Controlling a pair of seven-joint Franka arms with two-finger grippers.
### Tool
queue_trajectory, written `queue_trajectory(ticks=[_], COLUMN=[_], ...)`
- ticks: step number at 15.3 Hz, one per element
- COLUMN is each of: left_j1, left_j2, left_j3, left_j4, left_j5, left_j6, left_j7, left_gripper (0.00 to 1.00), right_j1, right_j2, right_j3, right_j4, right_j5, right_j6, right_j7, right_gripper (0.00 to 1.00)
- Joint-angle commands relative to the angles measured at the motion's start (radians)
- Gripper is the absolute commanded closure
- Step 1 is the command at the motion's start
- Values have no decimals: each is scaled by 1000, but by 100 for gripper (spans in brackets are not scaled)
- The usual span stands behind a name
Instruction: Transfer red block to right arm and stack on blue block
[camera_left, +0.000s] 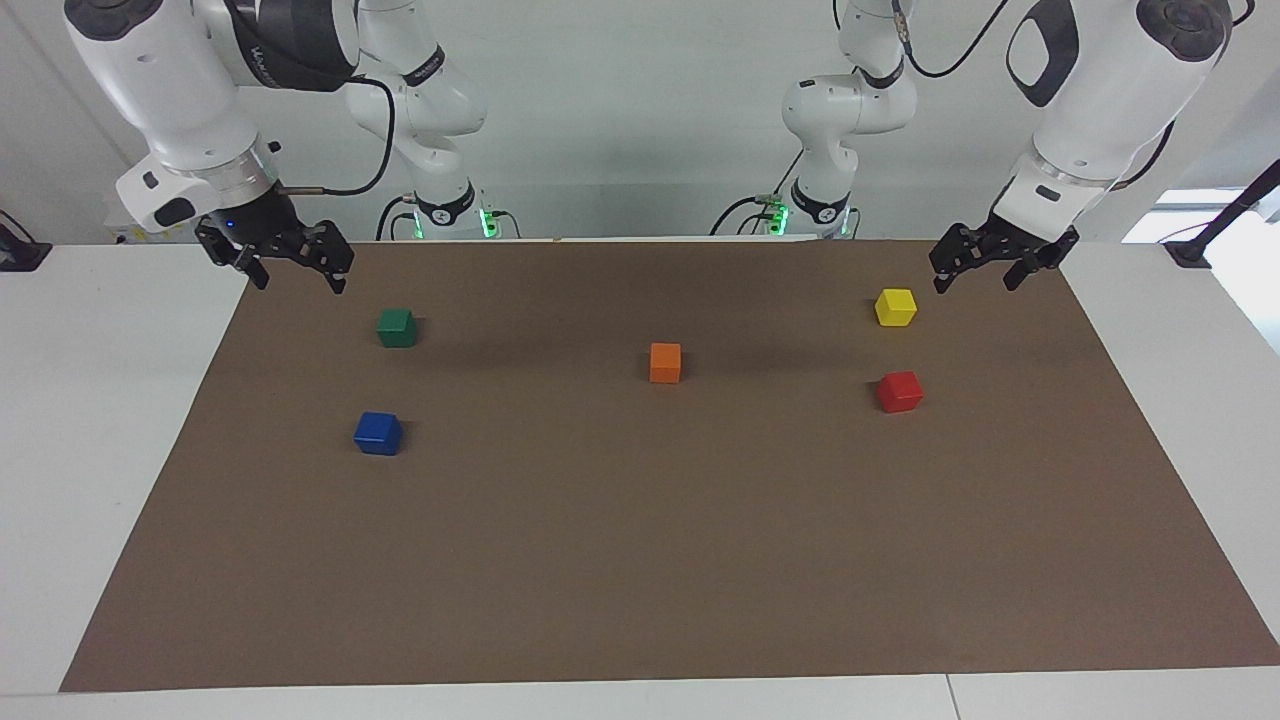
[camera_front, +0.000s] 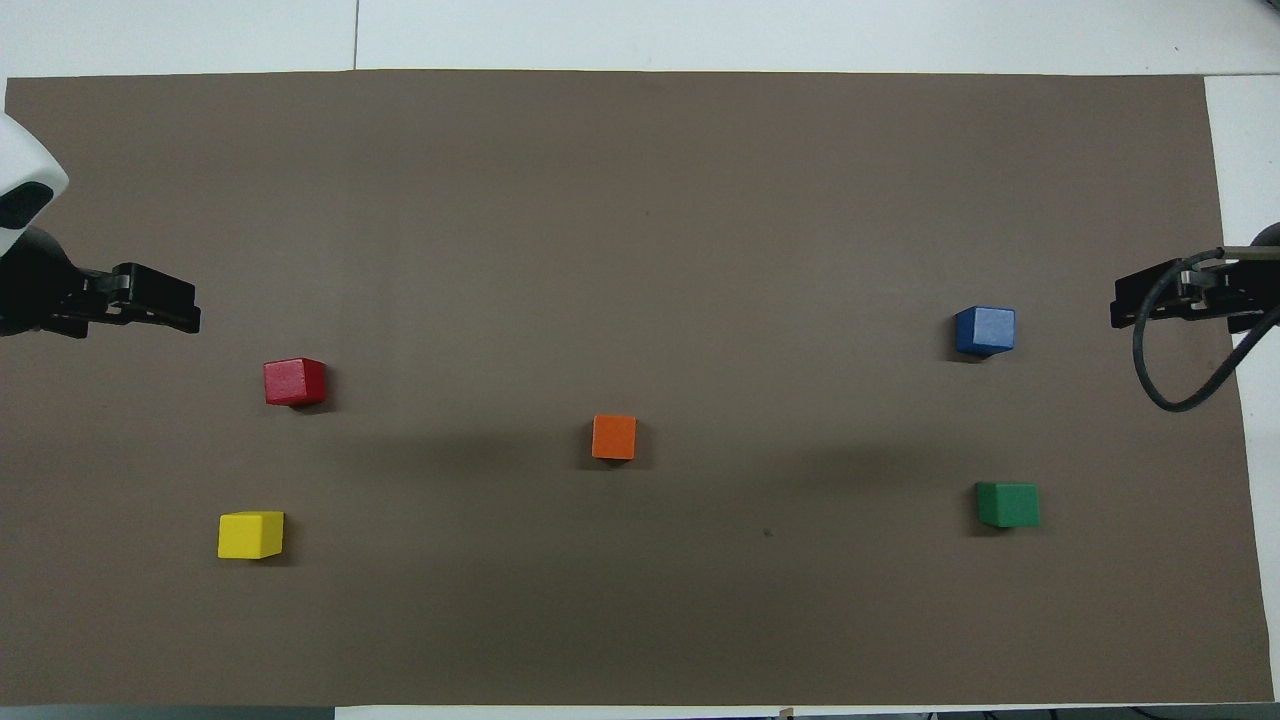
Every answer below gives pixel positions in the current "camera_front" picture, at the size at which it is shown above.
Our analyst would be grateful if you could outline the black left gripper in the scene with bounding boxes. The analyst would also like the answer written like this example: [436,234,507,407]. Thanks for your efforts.
[0,228,202,339]

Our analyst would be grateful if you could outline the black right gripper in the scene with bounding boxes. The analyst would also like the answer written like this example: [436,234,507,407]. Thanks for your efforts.
[1110,256,1280,335]

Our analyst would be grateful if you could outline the red wooden block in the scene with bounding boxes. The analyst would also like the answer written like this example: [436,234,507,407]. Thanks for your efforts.
[263,358,329,408]

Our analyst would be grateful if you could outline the blue wooden block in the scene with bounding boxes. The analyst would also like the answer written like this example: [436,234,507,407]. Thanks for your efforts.
[954,306,1017,358]

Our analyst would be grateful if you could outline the yellow wooden block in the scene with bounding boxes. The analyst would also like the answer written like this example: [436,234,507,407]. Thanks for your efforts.
[217,511,286,561]

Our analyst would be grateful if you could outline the green wooden block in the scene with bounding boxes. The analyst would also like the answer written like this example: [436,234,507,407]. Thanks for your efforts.
[975,481,1041,529]

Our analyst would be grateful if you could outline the orange wooden block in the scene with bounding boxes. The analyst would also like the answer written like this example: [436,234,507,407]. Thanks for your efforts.
[591,414,638,461]

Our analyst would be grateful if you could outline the brown table mat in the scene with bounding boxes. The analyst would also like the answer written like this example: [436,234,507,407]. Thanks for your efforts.
[0,68,1276,709]

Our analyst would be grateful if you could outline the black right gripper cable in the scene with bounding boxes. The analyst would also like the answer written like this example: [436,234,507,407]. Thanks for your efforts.
[1131,245,1280,414]

